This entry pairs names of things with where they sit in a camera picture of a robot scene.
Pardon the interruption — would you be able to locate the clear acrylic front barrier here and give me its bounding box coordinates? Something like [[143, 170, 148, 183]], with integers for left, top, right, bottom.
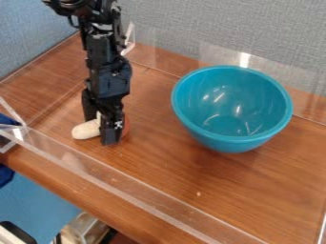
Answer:
[[0, 96, 268, 244]]

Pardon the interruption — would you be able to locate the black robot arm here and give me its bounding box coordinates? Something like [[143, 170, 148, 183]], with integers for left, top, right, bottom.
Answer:
[[41, 0, 132, 145]]

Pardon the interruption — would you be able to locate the plush brown white mushroom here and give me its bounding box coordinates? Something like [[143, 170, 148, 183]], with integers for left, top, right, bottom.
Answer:
[[69, 111, 131, 141]]

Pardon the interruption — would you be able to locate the grey metal box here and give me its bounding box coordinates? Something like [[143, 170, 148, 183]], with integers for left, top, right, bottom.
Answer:
[[50, 213, 109, 244]]

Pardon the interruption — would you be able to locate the clear acrylic back barrier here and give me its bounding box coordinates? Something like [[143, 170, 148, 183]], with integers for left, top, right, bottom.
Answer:
[[127, 43, 326, 125]]

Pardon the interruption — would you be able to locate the black white device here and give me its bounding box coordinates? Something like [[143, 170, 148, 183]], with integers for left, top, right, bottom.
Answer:
[[0, 221, 37, 244]]

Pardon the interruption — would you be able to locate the blue cloth object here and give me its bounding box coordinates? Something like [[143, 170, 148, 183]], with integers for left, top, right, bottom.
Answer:
[[0, 112, 20, 189]]

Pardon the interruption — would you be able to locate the blue plastic bowl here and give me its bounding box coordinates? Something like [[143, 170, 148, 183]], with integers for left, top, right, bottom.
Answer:
[[171, 66, 292, 153]]

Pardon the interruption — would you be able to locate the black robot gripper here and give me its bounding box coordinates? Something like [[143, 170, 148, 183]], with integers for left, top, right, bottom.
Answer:
[[81, 58, 132, 145]]

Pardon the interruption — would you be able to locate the clear acrylic corner bracket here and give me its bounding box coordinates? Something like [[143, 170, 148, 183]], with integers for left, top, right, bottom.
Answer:
[[121, 22, 135, 56]]

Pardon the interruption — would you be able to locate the clear acrylic barrier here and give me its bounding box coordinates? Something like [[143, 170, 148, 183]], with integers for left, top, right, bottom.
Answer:
[[0, 96, 268, 244], [127, 43, 326, 125]]

